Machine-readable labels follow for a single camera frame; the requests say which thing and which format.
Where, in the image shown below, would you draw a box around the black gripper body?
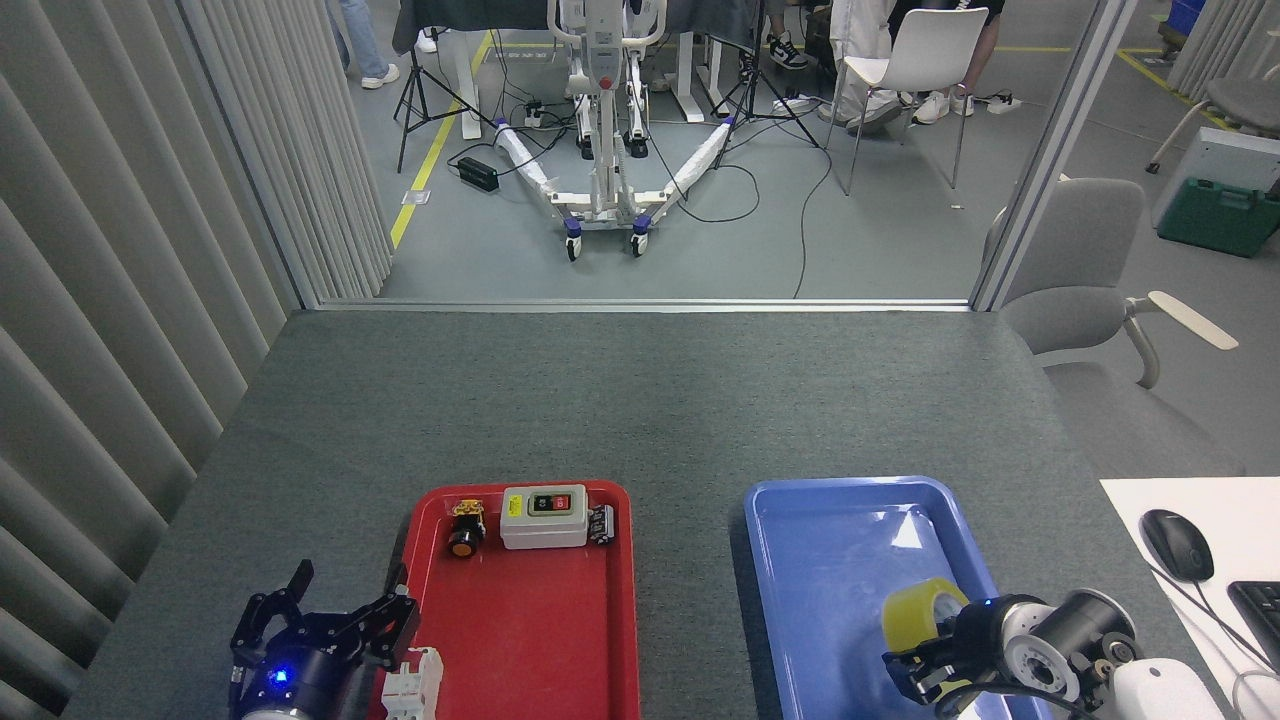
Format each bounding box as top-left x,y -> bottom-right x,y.
229,617 -> 374,720
949,596 -> 1022,692

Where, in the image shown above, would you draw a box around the yellow tape roll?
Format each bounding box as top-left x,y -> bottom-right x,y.
882,578 -> 971,657

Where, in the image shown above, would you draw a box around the white circuit breaker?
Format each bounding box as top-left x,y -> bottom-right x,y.
380,647 -> 444,720

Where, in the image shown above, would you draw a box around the black orange push button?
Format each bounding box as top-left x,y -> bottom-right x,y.
447,499 -> 488,558

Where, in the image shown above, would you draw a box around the red plastic tray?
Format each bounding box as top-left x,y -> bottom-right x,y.
368,479 -> 641,720

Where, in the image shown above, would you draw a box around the blue plastic tray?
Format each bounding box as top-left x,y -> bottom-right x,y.
744,476 -> 1053,720

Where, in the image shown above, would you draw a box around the black computer mouse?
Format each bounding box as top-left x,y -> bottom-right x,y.
1141,509 -> 1215,583

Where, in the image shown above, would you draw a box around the black keyboard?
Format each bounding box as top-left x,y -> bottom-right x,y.
1227,581 -> 1280,672

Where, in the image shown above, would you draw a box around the white desk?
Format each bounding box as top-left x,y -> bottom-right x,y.
1100,477 -> 1280,720

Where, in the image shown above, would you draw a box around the grey office chair with armrest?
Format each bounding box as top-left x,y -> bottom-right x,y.
982,178 -> 1241,391

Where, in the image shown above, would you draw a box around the beige vertical blinds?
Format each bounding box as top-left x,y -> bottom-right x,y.
0,0 -> 397,720

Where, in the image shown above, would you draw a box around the green tool case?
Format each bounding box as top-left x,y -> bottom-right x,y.
1157,177 -> 1280,259

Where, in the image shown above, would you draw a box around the white stand on wheels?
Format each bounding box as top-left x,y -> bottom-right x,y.
492,0 -> 737,263

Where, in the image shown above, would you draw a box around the person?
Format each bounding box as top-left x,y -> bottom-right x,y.
818,0 -> 914,138
738,0 -> 811,83
890,0 -> 1005,126
328,0 -> 401,91

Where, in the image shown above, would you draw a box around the black tripod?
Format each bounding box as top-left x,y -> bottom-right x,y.
393,35 -> 497,174
710,0 -> 822,171

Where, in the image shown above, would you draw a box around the grey flat box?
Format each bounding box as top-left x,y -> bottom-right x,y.
1150,127 -> 1280,231

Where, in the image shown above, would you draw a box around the white plastic chair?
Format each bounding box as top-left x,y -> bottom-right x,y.
825,8 -> 991,197

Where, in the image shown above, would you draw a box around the grey chair with white legs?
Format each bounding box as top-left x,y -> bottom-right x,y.
1145,30 -> 1280,176

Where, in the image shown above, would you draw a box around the blue bin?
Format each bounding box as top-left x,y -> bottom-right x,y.
1165,0 -> 1208,43

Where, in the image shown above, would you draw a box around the white two-button switch box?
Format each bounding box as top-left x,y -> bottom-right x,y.
500,485 -> 589,550

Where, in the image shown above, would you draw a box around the black mouse cable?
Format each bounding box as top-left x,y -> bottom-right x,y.
1148,558 -> 1280,675

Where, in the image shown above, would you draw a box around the silver frame rail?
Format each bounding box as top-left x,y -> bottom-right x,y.
315,297 -> 976,314

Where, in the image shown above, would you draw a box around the black floor cable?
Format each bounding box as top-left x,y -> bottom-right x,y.
793,140 -> 836,300

